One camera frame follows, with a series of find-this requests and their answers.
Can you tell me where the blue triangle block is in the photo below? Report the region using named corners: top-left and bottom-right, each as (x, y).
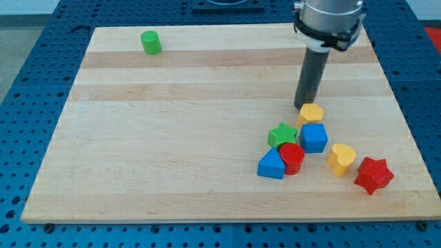
top-left (257, 147), bottom-right (285, 180)

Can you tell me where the green cylinder block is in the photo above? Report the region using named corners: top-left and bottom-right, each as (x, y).
top-left (141, 30), bottom-right (162, 55)

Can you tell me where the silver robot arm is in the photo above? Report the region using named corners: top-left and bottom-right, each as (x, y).
top-left (293, 0), bottom-right (365, 109)

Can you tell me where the green star block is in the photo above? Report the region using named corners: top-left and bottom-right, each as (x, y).
top-left (267, 122), bottom-right (298, 149)

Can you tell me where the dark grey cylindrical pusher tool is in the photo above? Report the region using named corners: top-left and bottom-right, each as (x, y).
top-left (294, 48), bottom-right (329, 110)

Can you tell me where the red cylinder block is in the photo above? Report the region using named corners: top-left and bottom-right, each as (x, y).
top-left (279, 143), bottom-right (305, 175)

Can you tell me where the blue cube block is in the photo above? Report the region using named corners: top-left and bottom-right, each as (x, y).
top-left (298, 123), bottom-right (328, 154)

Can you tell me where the yellow heart block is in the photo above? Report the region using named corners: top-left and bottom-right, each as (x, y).
top-left (327, 143), bottom-right (356, 177)

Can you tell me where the light wooden board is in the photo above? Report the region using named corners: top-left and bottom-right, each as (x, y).
top-left (21, 23), bottom-right (440, 224)

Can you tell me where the red star block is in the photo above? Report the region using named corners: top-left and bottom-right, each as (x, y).
top-left (353, 157), bottom-right (395, 195)

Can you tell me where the yellow hexagon block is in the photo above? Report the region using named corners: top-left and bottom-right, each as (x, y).
top-left (298, 103), bottom-right (325, 127)

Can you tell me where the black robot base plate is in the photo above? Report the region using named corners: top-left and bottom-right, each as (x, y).
top-left (192, 0), bottom-right (267, 11)

